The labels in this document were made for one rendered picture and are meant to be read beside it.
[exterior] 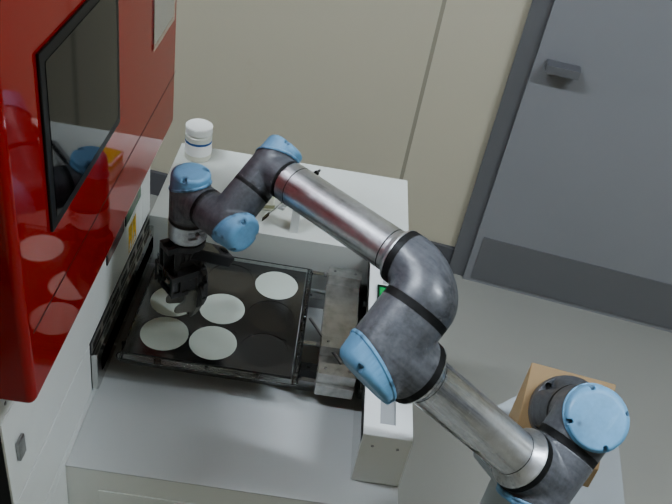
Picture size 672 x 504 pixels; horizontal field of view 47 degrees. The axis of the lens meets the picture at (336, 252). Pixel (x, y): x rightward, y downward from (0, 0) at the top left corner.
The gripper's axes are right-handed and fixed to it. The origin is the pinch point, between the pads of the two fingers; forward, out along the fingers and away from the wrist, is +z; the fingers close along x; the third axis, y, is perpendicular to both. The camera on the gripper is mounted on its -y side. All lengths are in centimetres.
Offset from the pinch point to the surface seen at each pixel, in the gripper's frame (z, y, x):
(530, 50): -12, -167, -54
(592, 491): 12, -51, 74
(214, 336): 3.8, -2.1, 5.8
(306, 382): 9.1, -15.1, 22.5
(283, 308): 3.9, -20.2, 5.4
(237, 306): 3.8, -11.3, 0.1
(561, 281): 82, -193, -19
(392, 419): -1.9, -16.9, 45.5
